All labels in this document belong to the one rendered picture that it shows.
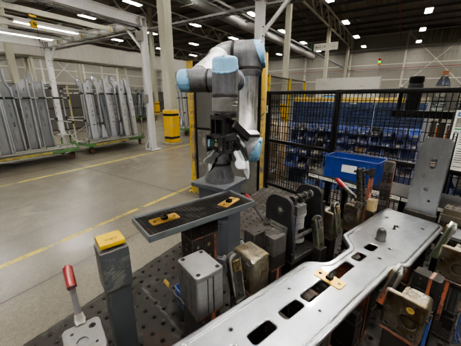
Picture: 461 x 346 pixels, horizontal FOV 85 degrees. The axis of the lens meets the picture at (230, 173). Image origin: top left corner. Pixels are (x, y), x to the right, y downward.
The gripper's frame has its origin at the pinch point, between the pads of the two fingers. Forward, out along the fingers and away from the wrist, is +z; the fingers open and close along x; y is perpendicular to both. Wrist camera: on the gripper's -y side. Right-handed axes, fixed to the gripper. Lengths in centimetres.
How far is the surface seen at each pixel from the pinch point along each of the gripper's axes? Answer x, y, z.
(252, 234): 11.3, 4.1, 16.2
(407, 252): 53, -29, 26
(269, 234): 14.6, -1.9, 18.0
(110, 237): -12.8, 35.1, 9.8
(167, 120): -591, -518, 47
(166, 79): -590, -523, -77
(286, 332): 30.4, 22.3, 25.8
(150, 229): -7.5, 26.9, 9.8
